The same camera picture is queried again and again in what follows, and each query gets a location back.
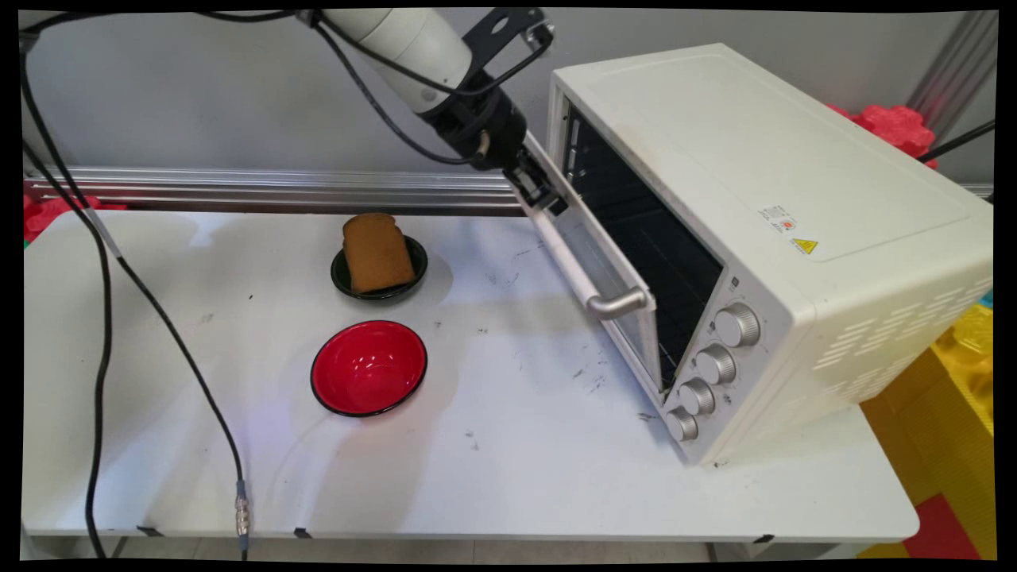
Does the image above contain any white toaster oven body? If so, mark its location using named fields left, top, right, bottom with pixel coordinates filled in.
left=547, top=44, right=994, bottom=467

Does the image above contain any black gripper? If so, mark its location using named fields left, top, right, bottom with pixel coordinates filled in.
left=420, top=70, right=570, bottom=216

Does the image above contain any dark green bowl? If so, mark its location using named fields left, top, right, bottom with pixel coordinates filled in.
left=331, top=234, right=429, bottom=303

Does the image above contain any yellow foam mat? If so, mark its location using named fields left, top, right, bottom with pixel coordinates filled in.
left=858, top=306, right=996, bottom=558

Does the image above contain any white label with red mark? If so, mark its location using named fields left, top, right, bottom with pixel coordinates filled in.
left=759, top=205, right=799, bottom=235

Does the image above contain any silver oven knob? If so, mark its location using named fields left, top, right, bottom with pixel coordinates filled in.
left=713, top=302, right=762, bottom=349
left=665, top=407, right=700, bottom=443
left=678, top=378, right=716, bottom=416
left=695, top=343, right=738, bottom=386

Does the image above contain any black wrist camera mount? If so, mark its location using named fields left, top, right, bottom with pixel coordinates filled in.
left=459, top=8, right=557, bottom=82

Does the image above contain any red floor mat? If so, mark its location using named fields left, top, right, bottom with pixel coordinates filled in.
left=902, top=493, right=982, bottom=561

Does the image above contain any red bowl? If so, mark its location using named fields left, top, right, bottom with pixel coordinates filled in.
left=310, top=320, right=428, bottom=418

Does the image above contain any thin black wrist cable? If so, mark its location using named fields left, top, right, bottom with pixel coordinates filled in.
left=316, top=12, right=553, bottom=98
left=311, top=20, right=485, bottom=166

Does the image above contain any thick black cable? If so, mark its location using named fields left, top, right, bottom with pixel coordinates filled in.
left=17, top=10, right=303, bottom=559

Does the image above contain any glass oven door with handle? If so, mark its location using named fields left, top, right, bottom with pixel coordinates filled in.
left=520, top=131, right=664, bottom=394

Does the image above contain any aluminium frame rail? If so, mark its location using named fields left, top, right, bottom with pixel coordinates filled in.
left=24, top=165, right=994, bottom=217

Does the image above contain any brown bread slice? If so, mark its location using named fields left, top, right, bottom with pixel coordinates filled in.
left=342, top=212, right=418, bottom=295

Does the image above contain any black cable with metal connector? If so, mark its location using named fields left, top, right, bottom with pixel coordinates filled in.
left=22, top=135, right=252, bottom=561

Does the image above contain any upright aluminium post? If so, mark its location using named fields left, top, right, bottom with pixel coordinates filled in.
left=906, top=10, right=998, bottom=136

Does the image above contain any red foam block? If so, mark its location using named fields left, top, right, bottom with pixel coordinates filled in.
left=826, top=103, right=938, bottom=169
left=24, top=195, right=128, bottom=243

